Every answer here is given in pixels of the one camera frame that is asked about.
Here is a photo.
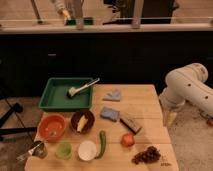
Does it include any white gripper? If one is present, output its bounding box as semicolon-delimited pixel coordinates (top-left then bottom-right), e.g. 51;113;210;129
159;91;184;126

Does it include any blue sponge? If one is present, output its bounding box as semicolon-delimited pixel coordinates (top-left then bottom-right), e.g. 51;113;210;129
100;107;119;122

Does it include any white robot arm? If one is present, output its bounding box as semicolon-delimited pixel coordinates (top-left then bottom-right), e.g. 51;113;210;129
159;63;213;126

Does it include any green plastic cup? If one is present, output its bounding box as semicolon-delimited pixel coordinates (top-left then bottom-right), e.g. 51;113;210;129
55;142;72;160

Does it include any metal measuring cup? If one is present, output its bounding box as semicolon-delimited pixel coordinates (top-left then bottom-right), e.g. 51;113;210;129
31;140;47;159

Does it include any black brown eraser block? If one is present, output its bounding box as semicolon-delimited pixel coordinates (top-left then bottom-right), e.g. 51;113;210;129
120;115;142;134

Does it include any dark grape bunch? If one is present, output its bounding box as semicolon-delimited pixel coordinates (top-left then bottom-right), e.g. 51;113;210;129
132;146;161;164

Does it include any red tomato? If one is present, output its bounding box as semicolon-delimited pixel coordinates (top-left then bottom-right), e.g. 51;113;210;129
121;133;135;147

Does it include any blue folded cloth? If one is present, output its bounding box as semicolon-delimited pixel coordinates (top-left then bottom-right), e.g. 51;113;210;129
103;89;121;101

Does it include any green chili pepper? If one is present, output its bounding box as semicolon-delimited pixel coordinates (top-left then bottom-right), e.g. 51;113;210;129
96;130;106;159

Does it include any yellow banana piece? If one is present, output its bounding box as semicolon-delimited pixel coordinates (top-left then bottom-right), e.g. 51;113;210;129
77;116;88;132

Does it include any dark brown bowl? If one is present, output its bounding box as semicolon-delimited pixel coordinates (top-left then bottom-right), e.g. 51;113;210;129
70;110;95;134

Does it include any green plastic tray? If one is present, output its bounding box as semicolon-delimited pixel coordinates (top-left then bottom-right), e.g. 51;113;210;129
39;77;93;112

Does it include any orange plastic bowl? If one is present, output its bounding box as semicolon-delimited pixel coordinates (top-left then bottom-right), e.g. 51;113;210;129
37;114;66;142

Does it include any silver fork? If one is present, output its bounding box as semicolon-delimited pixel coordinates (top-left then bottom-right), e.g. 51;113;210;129
16;147;38;162

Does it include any black tripod leg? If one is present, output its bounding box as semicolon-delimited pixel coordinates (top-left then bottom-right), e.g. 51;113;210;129
0;102;38;137

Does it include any dish brush with metal handle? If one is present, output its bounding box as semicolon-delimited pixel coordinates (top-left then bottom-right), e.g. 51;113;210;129
67;78;99;98

